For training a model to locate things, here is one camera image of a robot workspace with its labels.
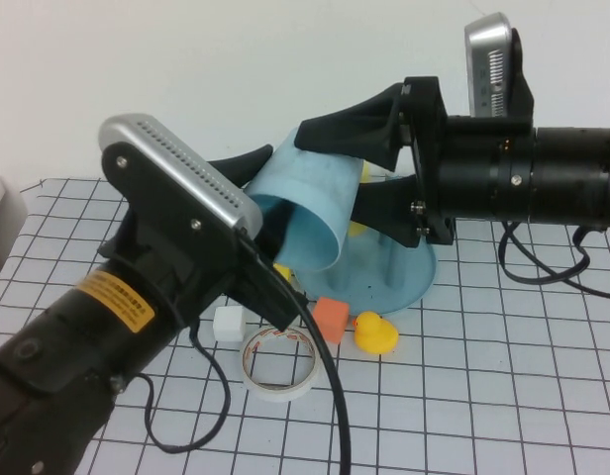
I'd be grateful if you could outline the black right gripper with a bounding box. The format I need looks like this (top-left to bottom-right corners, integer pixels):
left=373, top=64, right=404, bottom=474
left=294, top=76, right=456, bottom=248

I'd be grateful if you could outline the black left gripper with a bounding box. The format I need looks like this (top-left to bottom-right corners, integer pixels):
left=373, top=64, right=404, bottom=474
left=99, top=143, right=306, bottom=333

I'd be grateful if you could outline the light blue plastic cup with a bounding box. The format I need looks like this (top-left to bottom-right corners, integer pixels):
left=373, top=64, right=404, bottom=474
left=245, top=126, right=363, bottom=272

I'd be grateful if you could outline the blue cup stand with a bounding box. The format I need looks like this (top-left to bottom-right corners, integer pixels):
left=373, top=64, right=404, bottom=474
left=294, top=162, right=438, bottom=318

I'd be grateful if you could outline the white foam cube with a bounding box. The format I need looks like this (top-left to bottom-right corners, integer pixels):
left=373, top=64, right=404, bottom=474
left=213, top=305, right=247, bottom=342

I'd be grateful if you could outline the orange foam cube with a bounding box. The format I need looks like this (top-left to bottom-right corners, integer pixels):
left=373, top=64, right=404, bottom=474
left=313, top=296, right=350, bottom=345

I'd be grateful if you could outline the yellow rubber duck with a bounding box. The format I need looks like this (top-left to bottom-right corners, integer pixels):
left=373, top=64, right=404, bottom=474
left=353, top=311, right=400, bottom=355

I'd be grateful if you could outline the white tape roll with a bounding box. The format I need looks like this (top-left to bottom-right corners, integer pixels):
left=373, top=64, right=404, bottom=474
left=239, top=326, right=320, bottom=403

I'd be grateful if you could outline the grid-patterned light blue tablecloth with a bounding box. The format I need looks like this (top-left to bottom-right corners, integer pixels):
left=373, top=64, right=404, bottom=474
left=0, top=177, right=610, bottom=475

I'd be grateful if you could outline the white furniture panel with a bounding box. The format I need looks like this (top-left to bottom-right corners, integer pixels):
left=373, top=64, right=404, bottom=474
left=0, top=175, right=29, bottom=293

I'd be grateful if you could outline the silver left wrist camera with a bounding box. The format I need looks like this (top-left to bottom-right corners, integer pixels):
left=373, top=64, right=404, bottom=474
left=97, top=113, right=264, bottom=258

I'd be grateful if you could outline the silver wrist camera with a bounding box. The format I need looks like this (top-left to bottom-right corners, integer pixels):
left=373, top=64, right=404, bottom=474
left=97, top=113, right=264, bottom=258
left=463, top=12, right=535, bottom=133

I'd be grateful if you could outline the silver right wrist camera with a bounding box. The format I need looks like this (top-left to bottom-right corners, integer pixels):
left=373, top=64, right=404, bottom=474
left=463, top=12, right=535, bottom=133

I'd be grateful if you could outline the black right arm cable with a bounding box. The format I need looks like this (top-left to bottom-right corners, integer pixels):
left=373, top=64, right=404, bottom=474
left=497, top=220, right=610, bottom=298

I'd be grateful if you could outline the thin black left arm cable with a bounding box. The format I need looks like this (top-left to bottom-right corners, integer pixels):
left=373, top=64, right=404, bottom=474
left=140, top=324, right=232, bottom=454

